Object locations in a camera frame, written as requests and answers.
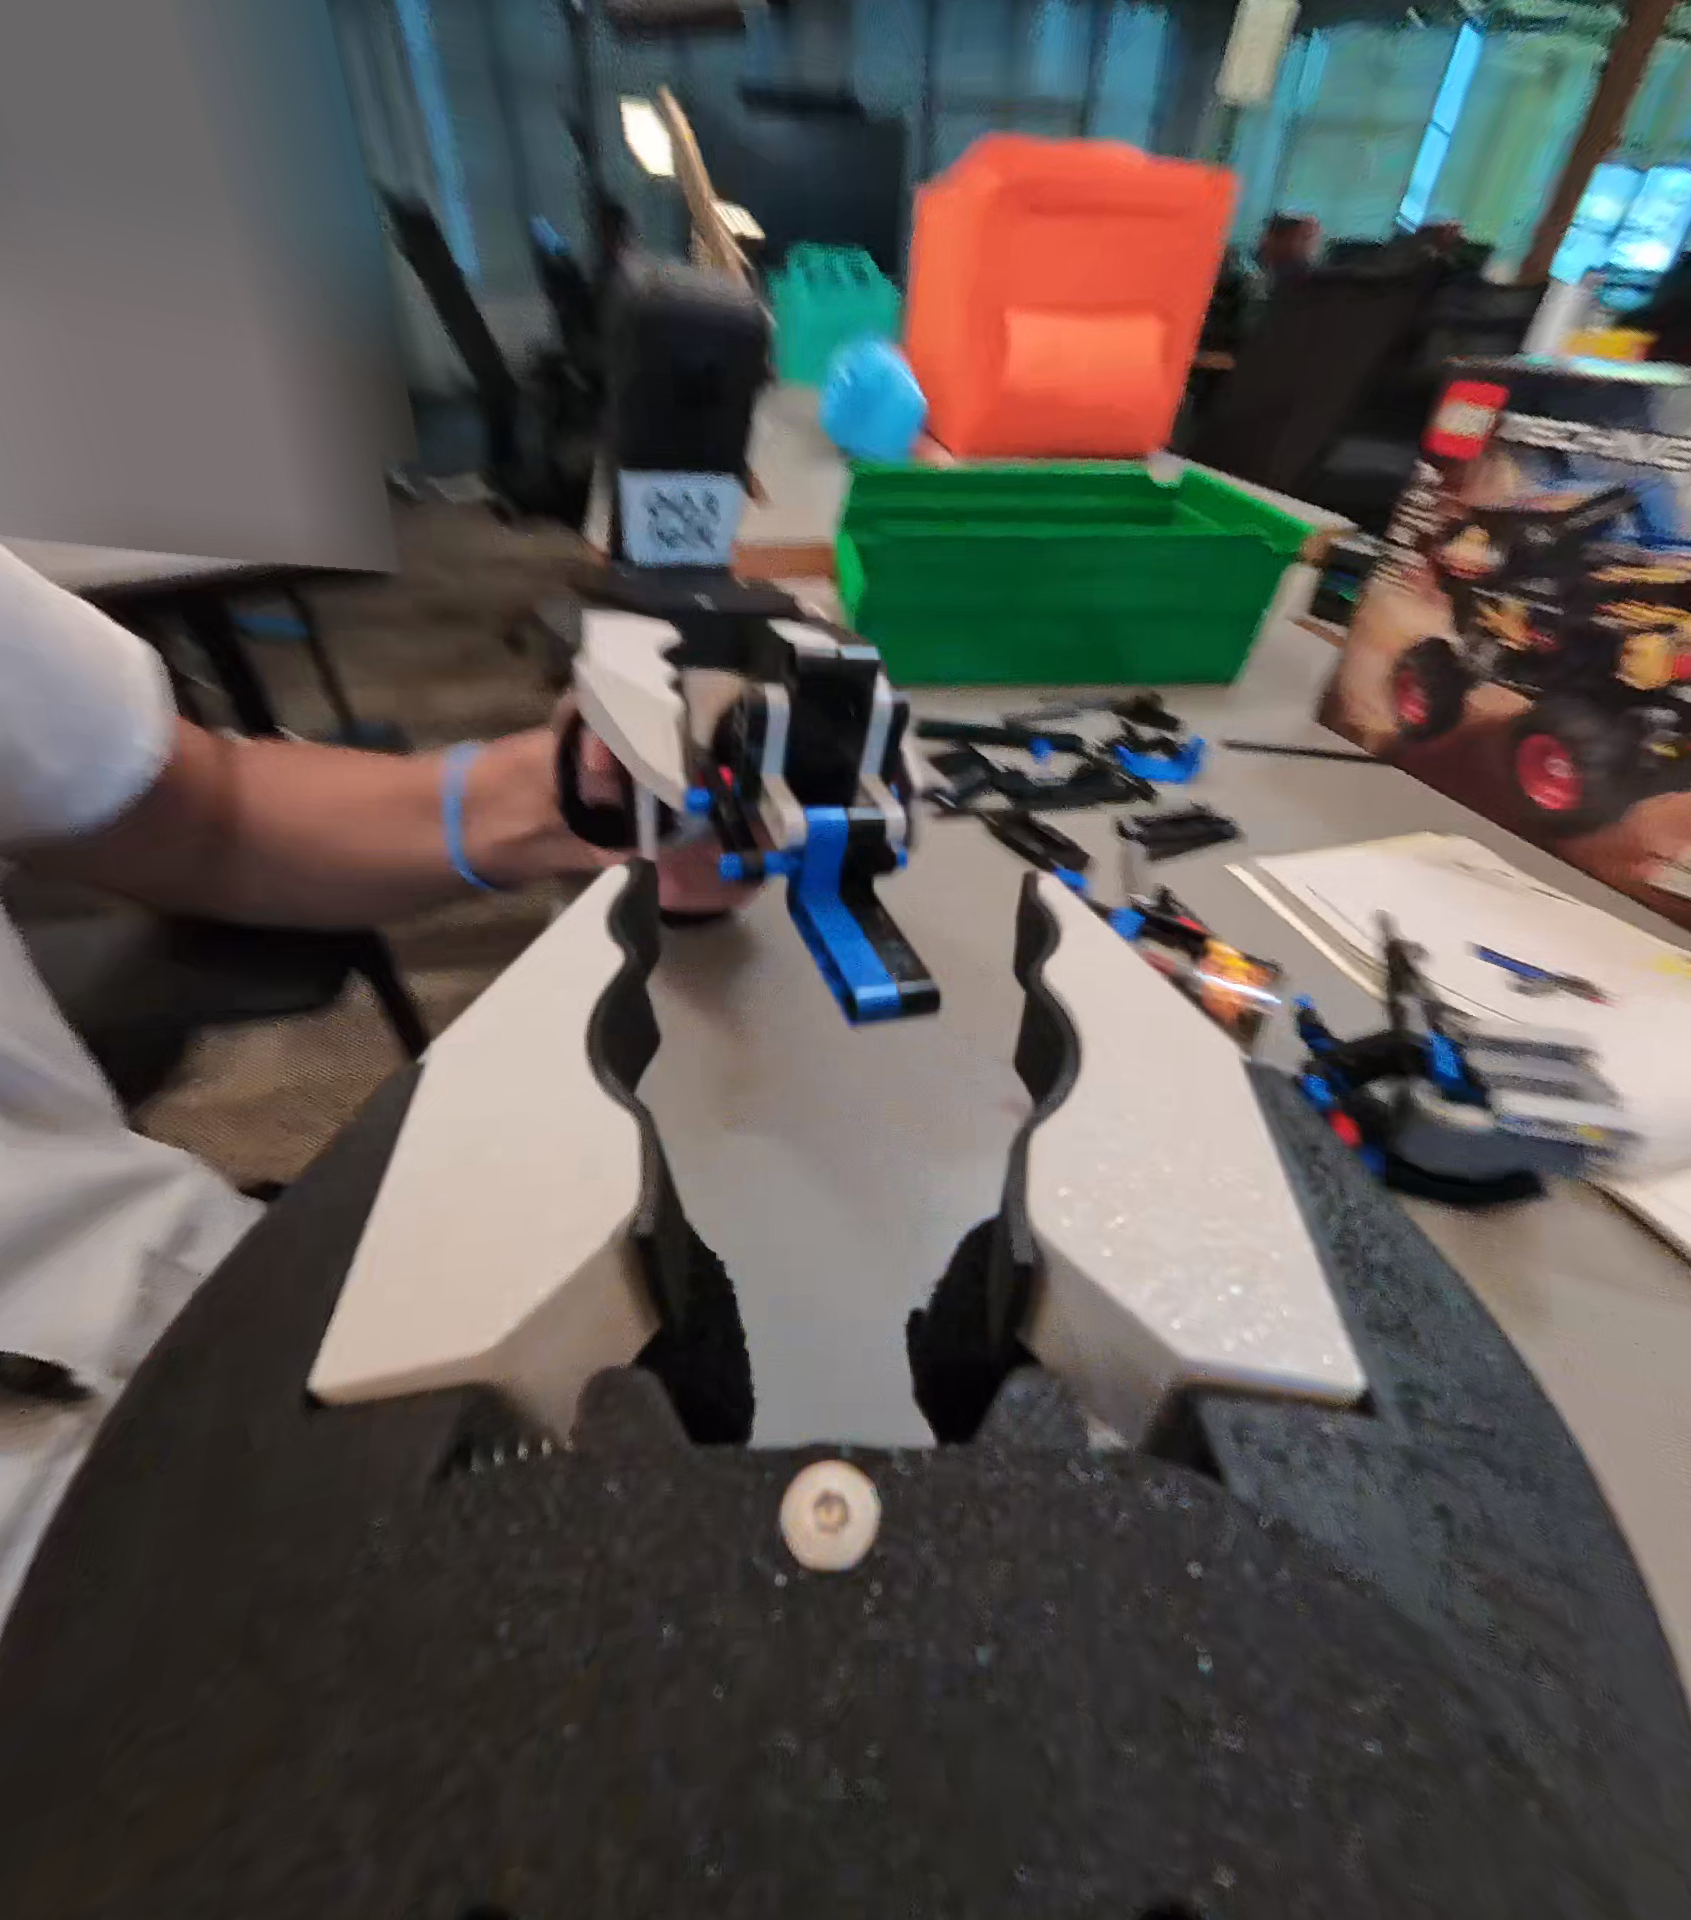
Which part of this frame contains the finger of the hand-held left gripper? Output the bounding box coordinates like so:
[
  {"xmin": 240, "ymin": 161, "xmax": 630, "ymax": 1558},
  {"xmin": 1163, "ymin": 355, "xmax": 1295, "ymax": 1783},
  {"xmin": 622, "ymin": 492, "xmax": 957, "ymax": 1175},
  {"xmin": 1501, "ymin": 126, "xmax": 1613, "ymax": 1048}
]
[
  {"xmin": 759, "ymin": 657, "xmax": 925, "ymax": 852},
  {"xmin": 576, "ymin": 615, "xmax": 729, "ymax": 862}
]

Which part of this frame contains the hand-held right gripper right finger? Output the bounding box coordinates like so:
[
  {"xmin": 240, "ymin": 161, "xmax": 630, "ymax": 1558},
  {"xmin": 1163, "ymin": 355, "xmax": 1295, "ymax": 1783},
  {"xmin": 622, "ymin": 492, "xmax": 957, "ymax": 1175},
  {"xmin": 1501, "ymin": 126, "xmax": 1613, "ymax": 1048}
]
[{"xmin": 1013, "ymin": 871, "xmax": 1371, "ymax": 1453}]

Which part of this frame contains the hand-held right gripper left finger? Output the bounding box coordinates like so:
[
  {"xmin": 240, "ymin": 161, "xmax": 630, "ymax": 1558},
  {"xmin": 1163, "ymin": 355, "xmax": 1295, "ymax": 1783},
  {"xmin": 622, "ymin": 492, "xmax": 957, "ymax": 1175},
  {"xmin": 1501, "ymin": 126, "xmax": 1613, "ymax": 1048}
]
[{"xmin": 308, "ymin": 862, "xmax": 670, "ymax": 1431}]

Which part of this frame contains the black and blue lego subassembly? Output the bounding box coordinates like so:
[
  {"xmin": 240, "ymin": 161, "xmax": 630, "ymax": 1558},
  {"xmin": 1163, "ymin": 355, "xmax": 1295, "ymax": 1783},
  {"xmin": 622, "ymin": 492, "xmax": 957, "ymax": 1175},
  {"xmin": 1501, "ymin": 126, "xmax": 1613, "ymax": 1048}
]
[{"xmin": 683, "ymin": 751, "xmax": 941, "ymax": 1032}]

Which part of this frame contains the grey lego chassis assembly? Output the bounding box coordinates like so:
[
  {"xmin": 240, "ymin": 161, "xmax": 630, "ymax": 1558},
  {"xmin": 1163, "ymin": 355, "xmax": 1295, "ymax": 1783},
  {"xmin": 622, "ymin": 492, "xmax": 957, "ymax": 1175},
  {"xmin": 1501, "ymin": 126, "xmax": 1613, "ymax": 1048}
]
[{"xmin": 1291, "ymin": 913, "xmax": 1639, "ymax": 1206}]

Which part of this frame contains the person's left forearm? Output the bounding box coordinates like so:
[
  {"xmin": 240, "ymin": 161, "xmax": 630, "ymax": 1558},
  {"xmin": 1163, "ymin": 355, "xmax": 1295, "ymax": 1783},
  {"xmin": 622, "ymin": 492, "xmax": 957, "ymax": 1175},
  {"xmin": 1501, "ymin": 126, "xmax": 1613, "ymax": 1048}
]
[{"xmin": 162, "ymin": 717, "xmax": 506, "ymax": 930}]

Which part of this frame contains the pile of black lego pieces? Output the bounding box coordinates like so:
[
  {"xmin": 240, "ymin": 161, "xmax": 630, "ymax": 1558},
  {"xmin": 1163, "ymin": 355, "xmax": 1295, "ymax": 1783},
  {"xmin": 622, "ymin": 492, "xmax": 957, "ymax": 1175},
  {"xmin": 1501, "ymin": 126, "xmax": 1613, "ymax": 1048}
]
[{"xmin": 917, "ymin": 690, "xmax": 1243, "ymax": 903}]

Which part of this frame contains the flame printed lego assembly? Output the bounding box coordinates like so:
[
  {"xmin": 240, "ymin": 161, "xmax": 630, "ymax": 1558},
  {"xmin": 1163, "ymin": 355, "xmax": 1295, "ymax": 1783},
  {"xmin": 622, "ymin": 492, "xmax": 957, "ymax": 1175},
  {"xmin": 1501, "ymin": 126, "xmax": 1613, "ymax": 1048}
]
[{"xmin": 1103, "ymin": 884, "xmax": 1285, "ymax": 1048}]

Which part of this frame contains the lego set box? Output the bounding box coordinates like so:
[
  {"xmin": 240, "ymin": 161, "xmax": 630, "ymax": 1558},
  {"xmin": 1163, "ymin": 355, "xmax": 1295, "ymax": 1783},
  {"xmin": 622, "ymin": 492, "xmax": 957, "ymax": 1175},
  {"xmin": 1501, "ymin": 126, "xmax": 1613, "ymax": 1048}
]
[{"xmin": 1317, "ymin": 357, "xmax": 1691, "ymax": 962}]

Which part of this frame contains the person's left hand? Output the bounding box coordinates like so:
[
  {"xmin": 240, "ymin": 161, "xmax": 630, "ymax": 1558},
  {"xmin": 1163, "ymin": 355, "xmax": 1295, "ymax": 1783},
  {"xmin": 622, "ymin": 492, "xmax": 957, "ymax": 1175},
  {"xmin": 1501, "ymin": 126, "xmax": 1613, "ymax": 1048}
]
[{"xmin": 498, "ymin": 723, "xmax": 757, "ymax": 923}]

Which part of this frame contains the teal plastic basket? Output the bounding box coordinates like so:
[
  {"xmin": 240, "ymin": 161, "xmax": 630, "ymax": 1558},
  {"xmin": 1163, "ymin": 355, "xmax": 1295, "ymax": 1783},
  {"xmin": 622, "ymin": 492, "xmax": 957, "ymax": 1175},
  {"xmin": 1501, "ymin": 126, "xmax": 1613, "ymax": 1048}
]
[{"xmin": 767, "ymin": 241, "xmax": 909, "ymax": 384}]

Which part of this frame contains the wooden easel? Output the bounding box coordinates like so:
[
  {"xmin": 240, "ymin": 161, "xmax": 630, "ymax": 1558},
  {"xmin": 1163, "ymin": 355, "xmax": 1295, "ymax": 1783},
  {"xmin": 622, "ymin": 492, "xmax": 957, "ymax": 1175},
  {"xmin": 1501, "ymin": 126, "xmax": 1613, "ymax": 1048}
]
[{"xmin": 654, "ymin": 87, "xmax": 769, "ymax": 288}]

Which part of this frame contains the blue wristband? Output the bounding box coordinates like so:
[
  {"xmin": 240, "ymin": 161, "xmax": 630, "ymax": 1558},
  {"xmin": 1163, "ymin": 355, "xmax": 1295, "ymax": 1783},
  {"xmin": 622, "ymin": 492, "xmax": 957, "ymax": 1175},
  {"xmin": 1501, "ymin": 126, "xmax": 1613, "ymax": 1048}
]
[{"xmin": 438, "ymin": 739, "xmax": 506, "ymax": 898}]

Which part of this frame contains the green plastic bin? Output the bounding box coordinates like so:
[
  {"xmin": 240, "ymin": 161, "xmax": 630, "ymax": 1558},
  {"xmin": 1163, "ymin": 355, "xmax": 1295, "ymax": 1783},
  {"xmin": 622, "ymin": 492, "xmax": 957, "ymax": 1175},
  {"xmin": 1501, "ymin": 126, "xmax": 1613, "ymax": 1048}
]
[{"xmin": 833, "ymin": 456, "xmax": 1315, "ymax": 690}]

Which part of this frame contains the white instruction booklet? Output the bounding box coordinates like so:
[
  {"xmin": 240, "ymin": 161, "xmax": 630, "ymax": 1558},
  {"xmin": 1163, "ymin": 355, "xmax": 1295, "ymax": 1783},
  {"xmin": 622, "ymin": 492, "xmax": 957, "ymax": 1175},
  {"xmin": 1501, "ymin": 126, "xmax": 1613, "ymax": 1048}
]
[{"xmin": 1227, "ymin": 829, "xmax": 1691, "ymax": 1404}]

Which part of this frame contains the orange plastic bin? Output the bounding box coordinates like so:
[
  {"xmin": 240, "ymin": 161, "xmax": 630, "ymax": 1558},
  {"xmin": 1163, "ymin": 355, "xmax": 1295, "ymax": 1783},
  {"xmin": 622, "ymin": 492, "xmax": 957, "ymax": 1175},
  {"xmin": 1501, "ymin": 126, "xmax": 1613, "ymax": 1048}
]
[{"xmin": 901, "ymin": 132, "xmax": 1239, "ymax": 462}]

